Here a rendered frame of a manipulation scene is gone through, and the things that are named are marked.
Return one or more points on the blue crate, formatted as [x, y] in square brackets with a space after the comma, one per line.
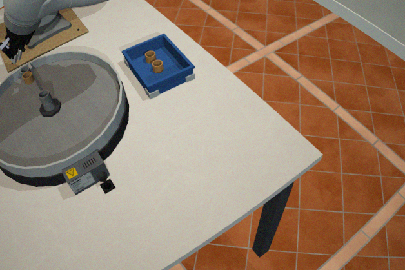
[177, 67]

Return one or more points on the bronze bushing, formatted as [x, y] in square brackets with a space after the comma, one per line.
[157, 66]
[150, 57]
[28, 78]

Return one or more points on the grey metal ring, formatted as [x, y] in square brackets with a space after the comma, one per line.
[24, 69]
[50, 106]
[45, 97]

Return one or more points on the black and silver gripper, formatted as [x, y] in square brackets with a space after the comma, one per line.
[16, 47]

